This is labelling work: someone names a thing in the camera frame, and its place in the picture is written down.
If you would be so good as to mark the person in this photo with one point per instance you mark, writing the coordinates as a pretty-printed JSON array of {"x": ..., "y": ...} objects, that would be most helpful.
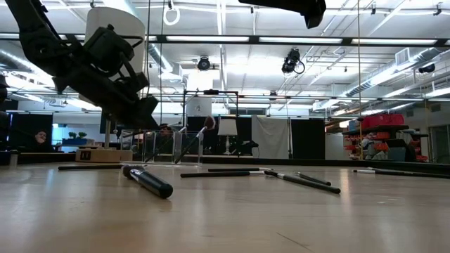
[
  {"x": 40, "y": 138},
  {"x": 164, "y": 127}
]

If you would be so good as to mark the small grey cylinder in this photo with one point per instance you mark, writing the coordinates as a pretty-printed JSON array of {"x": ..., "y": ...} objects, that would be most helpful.
[{"x": 13, "y": 159}]

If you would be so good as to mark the fluffy head makeup brush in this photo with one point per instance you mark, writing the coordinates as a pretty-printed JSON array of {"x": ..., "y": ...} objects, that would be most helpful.
[{"x": 210, "y": 123}]

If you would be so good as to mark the black partition panel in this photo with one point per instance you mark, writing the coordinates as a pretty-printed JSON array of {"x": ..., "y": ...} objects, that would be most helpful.
[{"x": 21, "y": 130}]

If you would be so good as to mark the small white shade lamp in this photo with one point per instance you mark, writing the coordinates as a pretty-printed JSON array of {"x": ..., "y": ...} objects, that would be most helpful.
[{"x": 227, "y": 127}]

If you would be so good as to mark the white shade wooden base lamp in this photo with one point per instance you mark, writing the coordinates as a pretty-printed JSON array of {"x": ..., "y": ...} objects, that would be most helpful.
[{"x": 116, "y": 19}]

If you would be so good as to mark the LED light bar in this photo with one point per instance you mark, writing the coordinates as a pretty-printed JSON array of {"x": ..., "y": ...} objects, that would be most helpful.
[
  {"x": 393, "y": 41},
  {"x": 207, "y": 38},
  {"x": 300, "y": 40}
]

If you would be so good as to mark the black metal table frame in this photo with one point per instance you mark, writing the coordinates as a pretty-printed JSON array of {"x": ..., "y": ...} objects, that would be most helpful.
[{"x": 254, "y": 39}]

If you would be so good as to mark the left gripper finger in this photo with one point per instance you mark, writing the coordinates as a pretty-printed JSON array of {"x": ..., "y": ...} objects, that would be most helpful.
[{"x": 137, "y": 114}]

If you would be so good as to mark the clear acrylic brush organizer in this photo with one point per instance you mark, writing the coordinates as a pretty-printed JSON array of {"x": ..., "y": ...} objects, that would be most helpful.
[{"x": 151, "y": 147}]

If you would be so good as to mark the black desk device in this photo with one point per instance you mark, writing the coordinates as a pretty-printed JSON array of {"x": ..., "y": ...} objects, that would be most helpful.
[{"x": 246, "y": 144}]

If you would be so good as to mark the green potted plants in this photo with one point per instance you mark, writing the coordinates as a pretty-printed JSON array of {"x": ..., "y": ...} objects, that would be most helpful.
[{"x": 73, "y": 135}]

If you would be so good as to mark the grey backdrop cloth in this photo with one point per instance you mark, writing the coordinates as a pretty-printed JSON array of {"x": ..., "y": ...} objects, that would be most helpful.
[{"x": 270, "y": 137}]

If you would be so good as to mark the black ceiling spotlight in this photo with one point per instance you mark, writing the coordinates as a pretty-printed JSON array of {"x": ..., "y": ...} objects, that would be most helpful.
[
  {"x": 204, "y": 64},
  {"x": 427, "y": 68}
]

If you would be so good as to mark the black ceiling camera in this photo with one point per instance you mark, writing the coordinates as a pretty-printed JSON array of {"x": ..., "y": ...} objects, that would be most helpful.
[{"x": 291, "y": 62}]

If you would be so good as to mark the red bin storage rack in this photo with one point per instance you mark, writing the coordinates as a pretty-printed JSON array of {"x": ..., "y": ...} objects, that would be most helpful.
[{"x": 383, "y": 120}]

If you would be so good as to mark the black backdrop panel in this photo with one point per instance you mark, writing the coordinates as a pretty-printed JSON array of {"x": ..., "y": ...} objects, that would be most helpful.
[{"x": 307, "y": 138}]

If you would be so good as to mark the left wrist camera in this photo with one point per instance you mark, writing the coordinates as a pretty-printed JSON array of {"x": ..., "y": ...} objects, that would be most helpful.
[{"x": 109, "y": 49}]

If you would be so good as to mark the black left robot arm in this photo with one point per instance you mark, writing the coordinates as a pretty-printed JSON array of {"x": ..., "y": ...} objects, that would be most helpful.
[{"x": 35, "y": 38}]

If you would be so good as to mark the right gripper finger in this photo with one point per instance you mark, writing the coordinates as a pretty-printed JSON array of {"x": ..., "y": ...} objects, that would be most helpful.
[{"x": 281, "y": 4}]

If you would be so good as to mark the white sign board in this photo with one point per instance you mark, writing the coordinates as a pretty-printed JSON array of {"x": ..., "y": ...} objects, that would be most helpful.
[{"x": 199, "y": 107}]

